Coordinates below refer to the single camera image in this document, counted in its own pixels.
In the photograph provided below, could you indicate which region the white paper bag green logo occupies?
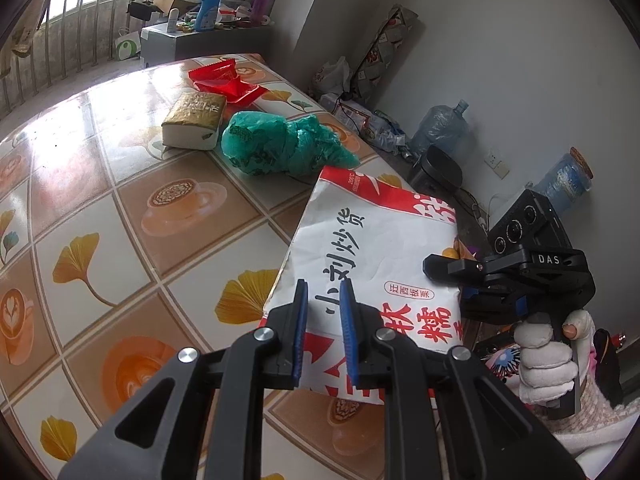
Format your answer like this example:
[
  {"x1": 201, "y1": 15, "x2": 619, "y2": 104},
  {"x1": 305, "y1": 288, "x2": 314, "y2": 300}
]
[{"x1": 115, "y1": 30, "x2": 144, "y2": 64}]

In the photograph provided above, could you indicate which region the blue detergent bottle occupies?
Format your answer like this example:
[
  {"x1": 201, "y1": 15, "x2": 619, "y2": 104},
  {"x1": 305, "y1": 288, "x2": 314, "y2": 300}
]
[{"x1": 194, "y1": 0, "x2": 224, "y2": 32}]

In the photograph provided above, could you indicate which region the long patterned box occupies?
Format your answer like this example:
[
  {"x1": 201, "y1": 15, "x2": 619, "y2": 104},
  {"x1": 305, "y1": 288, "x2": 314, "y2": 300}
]
[{"x1": 350, "y1": 4, "x2": 421, "y2": 107}]

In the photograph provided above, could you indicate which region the person's right hand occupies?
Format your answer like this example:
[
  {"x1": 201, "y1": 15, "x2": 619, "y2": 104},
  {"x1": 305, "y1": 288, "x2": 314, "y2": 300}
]
[{"x1": 512, "y1": 309, "x2": 597, "y2": 406}]

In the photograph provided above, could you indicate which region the metal railing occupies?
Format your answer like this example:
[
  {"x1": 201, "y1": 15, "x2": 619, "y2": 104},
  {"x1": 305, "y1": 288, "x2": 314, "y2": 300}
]
[{"x1": 0, "y1": 0, "x2": 172, "y2": 122}]

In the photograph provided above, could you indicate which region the person's right forearm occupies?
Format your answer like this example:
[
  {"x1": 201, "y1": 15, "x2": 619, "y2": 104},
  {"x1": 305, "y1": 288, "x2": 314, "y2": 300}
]
[{"x1": 520, "y1": 375, "x2": 632, "y2": 476}]

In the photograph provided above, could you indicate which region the grey cabinet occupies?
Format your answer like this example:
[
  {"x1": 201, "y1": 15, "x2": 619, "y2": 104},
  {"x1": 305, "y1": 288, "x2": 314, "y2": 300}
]
[{"x1": 140, "y1": 22, "x2": 274, "y2": 69}]

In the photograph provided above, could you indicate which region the pile of clear plastic bags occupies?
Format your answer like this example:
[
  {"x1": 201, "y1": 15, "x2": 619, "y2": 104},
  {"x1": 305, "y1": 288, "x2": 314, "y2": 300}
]
[{"x1": 365, "y1": 110, "x2": 412, "y2": 154}]

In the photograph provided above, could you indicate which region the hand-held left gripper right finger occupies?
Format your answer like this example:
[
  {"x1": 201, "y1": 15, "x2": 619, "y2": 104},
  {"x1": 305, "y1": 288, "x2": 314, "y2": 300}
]
[{"x1": 339, "y1": 279, "x2": 586, "y2": 480}]

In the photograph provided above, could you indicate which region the dark rice cooker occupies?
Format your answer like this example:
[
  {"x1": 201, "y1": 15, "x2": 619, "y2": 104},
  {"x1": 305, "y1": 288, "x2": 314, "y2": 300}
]
[{"x1": 407, "y1": 145, "x2": 464, "y2": 197}]

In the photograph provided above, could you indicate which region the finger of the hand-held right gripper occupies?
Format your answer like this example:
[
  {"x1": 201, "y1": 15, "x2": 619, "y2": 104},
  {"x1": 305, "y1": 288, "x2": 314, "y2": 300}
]
[
  {"x1": 424, "y1": 252, "x2": 488, "y2": 282},
  {"x1": 459, "y1": 284, "x2": 528, "y2": 321}
]

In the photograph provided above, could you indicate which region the red snack wrapper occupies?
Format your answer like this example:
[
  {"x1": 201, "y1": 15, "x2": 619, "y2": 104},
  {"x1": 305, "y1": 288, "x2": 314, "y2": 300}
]
[
  {"x1": 188, "y1": 59, "x2": 239, "y2": 84},
  {"x1": 195, "y1": 77, "x2": 269, "y2": 107}
]

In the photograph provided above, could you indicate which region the beige towel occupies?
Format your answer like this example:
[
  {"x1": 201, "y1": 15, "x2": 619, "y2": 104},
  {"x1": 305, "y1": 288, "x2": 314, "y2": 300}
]
[{"x1": 9, "y1": 0, "x2": 51, "y2": 59}]

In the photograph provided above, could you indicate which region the tissue pack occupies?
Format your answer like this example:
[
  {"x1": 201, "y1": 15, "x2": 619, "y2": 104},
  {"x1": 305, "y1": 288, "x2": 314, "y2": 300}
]
[{"x1": 161, "y1": 91, "x2": 228, "y2": 152}]

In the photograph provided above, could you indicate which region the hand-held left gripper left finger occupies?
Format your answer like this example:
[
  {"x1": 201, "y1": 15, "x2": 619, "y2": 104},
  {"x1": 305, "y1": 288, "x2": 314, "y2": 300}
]
[{"x1": 57, "y1": 279, "x2": 310, "y2": 480}]

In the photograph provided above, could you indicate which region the red trimmed clear bag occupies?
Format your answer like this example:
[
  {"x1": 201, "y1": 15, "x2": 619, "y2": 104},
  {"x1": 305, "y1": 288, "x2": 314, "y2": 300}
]
[{"x1": 335, "y1": 100, "x2": 374, "y2": 132}]

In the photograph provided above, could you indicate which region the black power cable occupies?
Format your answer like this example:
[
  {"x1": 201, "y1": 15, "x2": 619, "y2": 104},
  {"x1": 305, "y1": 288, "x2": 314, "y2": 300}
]
[{"x1": 464, "y1": 194, "x2": 507, "y2": 232}]

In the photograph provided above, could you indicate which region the green plastic bag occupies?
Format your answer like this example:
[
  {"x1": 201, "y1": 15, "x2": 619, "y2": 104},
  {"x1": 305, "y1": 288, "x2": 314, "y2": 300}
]
[{"x1": 221, "y1": 110, "x2": 362, "y2": 178}]

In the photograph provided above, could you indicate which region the wall socket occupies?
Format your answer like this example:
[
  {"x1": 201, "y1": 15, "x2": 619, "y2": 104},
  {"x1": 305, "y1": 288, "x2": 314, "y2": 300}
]
[{"x1": 485, "y1": 150, "x2": 512, "y2": 179}]

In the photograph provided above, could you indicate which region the large water jug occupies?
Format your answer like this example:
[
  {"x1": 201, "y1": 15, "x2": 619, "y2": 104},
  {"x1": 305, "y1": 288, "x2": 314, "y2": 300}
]
[{"x1": 412, "y1": 100, "x2": 471, "y2": 159}]

